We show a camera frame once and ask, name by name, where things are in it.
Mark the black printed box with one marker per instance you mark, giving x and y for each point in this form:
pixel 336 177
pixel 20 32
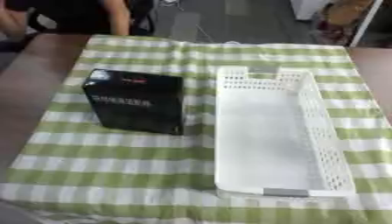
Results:
pixel 138 102

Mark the white perforated plastic basket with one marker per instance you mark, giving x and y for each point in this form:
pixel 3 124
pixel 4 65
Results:
pixel 270 140

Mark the white cabinet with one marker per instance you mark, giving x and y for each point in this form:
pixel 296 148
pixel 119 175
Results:
pixel 309 7

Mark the person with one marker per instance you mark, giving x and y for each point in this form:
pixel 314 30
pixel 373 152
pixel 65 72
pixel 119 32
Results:
pixel 76 14

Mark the brown and red bag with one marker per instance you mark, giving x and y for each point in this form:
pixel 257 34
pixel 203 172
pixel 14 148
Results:
pixel 339 22

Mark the white slanted pole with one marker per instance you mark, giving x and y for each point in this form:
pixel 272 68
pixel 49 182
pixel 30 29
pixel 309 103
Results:
pixel 365 23

